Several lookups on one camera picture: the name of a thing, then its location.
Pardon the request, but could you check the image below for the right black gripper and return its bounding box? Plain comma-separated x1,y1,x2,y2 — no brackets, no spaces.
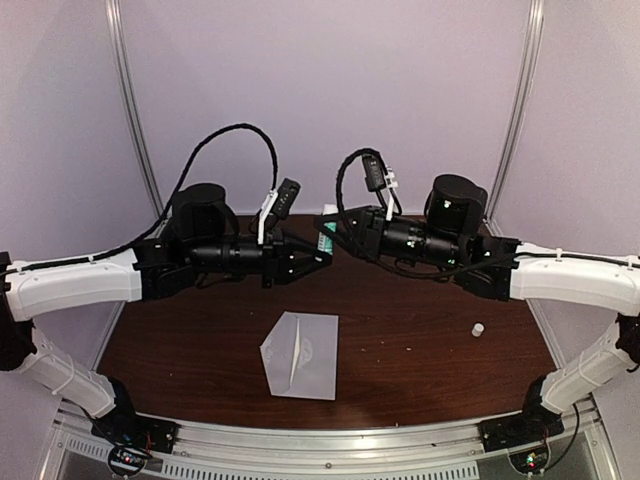
312,206,462,270

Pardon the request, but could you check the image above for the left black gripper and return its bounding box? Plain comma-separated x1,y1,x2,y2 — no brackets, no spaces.
189,226,332,291

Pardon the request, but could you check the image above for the white green glue stick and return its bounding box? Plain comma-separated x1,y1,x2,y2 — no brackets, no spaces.
317,204,338,255

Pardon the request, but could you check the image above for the grey envelope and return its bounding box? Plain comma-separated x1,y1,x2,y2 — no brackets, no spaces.
260,311,339,401

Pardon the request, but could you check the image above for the white glue stick cap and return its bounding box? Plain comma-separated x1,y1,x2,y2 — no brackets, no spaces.
471,323,485,337

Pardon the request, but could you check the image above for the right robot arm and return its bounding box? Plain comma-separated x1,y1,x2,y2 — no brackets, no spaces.
314,174,639,442

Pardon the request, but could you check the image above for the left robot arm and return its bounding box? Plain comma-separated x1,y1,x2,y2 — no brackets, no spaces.
1,180,332,444

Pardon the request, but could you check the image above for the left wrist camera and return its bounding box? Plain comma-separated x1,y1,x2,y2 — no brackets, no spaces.
257,178,301,245

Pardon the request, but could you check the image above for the left black cable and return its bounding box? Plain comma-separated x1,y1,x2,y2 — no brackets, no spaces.
0,122,279,274

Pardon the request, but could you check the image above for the black cable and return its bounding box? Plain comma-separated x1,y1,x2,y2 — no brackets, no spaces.
0,122,279,274
334,147,640,284

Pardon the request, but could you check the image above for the right aluminium frame post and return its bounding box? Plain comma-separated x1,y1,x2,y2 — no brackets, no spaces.
485,0,545,225

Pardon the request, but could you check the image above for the aluminium frame post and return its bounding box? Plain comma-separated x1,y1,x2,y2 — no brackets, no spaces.
485,0,545,225
104,0,163,218

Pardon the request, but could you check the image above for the right black cable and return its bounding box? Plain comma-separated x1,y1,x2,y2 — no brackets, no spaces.
334,147,640,284

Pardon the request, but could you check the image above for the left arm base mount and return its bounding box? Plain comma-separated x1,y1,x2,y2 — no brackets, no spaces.
89,415,179,479

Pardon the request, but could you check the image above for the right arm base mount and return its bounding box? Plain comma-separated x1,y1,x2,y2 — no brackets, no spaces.
479,414,564,477

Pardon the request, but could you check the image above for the left aluminium frame post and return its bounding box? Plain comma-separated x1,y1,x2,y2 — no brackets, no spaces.
104,0,163,218

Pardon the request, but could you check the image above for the front aluminium rail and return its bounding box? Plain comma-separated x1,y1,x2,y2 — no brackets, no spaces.
36,397,622,479

